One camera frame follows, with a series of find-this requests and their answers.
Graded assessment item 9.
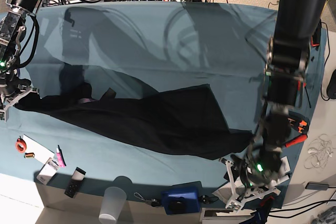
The folded map booklet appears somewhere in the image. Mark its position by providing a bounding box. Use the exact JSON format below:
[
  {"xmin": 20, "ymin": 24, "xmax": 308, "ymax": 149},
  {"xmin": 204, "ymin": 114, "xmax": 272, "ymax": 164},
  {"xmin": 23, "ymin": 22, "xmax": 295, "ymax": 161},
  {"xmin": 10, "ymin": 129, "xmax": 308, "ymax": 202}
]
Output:
[{"xmin": 212, "ymin": 182, "xmax": 233, "ymax": 205}]

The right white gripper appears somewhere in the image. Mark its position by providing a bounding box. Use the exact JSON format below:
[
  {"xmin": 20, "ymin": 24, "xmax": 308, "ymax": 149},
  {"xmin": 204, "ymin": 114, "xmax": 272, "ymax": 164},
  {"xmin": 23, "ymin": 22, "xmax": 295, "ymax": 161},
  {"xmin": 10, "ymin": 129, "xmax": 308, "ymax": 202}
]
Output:
[{"xmin": 1, "ymin": 86, "xmax": 39, "ymax": 122}]

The white packaged card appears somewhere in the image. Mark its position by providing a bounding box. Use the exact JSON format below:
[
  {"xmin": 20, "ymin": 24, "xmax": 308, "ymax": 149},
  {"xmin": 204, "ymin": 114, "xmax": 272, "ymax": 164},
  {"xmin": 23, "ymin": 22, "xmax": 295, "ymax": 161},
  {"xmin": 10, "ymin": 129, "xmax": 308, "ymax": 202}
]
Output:
[{"xmin": 36, "ymin": 158, "xmax": 59, "ymax": 185}]

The white cable bundle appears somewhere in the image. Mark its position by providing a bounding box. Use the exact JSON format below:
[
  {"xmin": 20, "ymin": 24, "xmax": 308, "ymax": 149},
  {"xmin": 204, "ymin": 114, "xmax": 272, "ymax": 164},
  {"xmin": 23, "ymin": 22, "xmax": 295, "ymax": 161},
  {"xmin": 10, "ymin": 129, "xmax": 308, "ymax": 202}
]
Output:
[{"xmin": 303, "ymin": 133, "xmax": 336, "ymax": 171}]

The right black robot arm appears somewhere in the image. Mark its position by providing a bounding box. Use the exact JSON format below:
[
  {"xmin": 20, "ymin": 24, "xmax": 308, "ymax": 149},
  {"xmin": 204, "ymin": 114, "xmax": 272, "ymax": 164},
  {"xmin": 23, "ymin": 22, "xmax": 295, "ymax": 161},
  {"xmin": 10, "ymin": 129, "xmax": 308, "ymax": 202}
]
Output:
[{"xmin": 1, "ymin": 0, "xmax": 43, "ymax": 122}]

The orange tape roll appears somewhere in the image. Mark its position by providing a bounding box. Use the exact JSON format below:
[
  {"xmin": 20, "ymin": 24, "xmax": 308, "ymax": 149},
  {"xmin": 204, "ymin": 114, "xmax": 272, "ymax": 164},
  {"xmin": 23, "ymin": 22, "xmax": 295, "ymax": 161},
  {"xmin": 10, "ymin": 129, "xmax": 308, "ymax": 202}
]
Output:
[{"xmin": 15, "ymin": 137, "xmax": 27, "ymax": 153}]

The blue camera box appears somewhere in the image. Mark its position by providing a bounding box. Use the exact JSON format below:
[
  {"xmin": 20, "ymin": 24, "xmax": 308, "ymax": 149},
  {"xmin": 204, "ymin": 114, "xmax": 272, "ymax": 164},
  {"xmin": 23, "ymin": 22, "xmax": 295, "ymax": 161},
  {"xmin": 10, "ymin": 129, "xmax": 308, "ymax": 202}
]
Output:
[{"xmin": 161, "ymin": 186, "xmax": 201, "ymax": 215}]

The black t-shirt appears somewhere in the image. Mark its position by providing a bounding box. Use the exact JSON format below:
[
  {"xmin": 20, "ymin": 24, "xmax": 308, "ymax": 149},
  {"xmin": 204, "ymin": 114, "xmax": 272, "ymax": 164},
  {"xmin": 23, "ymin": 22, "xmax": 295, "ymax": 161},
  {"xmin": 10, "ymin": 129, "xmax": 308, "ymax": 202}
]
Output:
[{"xmin": 16, "ymin": 83, "xmax": 252, "ymax": 160}]

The white printed card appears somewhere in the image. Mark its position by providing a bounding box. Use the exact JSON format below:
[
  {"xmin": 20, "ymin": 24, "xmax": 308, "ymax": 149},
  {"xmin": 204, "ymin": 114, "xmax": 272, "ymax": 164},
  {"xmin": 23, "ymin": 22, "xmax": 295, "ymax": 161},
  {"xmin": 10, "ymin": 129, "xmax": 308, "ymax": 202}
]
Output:
[{"xmin": 279, "ymin": 156, "xmax": 291, "ymax": 176}]

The teal table cloth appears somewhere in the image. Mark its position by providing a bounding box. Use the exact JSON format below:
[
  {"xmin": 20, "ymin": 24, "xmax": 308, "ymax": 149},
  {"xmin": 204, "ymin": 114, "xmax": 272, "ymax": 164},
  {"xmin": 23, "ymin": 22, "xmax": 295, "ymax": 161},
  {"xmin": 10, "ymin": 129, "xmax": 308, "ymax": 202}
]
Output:
[{"xmin": 0, "ymin": 1, "xmax": 329, "ymax": 210}]

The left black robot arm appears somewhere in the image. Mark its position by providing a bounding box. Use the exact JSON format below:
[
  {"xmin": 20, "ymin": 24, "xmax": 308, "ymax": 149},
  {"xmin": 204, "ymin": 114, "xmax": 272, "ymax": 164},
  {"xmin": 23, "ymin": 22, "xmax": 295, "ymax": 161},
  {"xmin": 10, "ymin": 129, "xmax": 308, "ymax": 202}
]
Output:
[{"xmin": 222, "ymin": 0, "xmax": 326, "ymax": 212}]

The orange black utility knife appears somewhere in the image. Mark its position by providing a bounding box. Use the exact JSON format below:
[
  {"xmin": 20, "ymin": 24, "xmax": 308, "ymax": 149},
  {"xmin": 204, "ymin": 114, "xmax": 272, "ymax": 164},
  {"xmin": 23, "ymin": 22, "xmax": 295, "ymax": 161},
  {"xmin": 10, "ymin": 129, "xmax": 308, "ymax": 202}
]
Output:
[{"xmin": 288, "ymin": 113, "xmax": 310, "ymax": 134}]

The metal carabiner keyring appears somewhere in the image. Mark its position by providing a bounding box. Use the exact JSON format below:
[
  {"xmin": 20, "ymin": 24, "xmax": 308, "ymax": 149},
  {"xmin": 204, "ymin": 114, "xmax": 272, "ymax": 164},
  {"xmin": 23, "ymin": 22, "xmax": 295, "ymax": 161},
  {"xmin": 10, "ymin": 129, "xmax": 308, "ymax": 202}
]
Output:
[{"xmin": 134, "ymin": 192, "xmax": 162, "ymax": 208}]

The small brass battery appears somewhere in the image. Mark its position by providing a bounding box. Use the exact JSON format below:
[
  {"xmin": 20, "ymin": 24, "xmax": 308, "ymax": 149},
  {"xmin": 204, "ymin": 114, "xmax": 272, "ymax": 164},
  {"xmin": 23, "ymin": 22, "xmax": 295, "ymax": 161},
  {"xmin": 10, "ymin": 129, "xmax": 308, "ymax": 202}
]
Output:
[{"xmin": 24, "ymin": 153, "xmax": 35, "ymax": 158}]

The black white remote control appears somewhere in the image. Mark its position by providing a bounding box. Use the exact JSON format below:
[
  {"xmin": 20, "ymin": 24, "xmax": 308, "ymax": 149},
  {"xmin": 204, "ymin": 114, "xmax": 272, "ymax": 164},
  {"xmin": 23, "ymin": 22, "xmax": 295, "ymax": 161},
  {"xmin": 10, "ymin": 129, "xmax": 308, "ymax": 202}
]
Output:
[{"xmin": 64, "ymin": 167, "xmax": 86, "ymax": 198}]

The pink glue tube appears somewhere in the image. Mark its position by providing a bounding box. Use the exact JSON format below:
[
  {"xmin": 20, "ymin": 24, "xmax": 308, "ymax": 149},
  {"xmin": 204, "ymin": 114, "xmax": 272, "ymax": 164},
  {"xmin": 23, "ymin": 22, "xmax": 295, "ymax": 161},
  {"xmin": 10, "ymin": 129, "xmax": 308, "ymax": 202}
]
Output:
[{"xmin": 56, "ymin": 145, "xmax": 66, "ymax": 168}]

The translucent plastic cup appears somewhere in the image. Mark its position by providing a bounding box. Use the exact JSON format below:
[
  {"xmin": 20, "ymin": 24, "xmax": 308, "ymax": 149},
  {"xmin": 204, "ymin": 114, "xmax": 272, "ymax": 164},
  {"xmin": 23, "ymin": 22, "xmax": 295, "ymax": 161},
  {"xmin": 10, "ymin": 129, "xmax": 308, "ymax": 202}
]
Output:
[{"xmin": 99, "ymin": 187, "xmax": 127, "ymax": 224}]

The white paper sheet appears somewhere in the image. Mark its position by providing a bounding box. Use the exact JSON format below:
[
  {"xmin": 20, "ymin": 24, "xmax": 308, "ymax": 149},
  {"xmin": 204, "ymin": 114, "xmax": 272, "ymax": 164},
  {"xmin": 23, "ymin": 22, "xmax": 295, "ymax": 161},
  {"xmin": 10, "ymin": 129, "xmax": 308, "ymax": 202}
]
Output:
[{"xmin": 23, "ymin": 135, "xmax": 55, "ymax": 164}]

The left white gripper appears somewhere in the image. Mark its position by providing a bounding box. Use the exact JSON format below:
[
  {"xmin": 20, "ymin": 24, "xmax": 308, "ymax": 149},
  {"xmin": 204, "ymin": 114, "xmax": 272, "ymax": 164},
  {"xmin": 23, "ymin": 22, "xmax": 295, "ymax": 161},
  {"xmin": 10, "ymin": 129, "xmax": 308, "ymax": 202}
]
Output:
[{"xmin": 219, "ymin": 157, "xmax": 281, "ymax": 210}]

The orange black screwdriver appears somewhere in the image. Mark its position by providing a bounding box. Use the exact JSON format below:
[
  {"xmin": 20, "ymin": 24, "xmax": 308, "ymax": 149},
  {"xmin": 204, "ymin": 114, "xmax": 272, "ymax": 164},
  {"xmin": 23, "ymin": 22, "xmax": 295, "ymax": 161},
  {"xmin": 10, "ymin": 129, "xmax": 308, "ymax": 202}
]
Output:
[{"xmin": 285, "ymin": 134, "xmax": 308, "ymax": 148}]

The red black power tool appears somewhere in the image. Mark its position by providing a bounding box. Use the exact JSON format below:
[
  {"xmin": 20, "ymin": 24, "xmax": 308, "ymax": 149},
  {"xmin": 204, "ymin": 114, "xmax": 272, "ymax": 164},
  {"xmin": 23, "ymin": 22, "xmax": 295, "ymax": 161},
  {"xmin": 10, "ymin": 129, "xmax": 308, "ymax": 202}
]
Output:
[{"xmin": 310, "ymin": 21, "xmax": 322, "ymax": 48}]

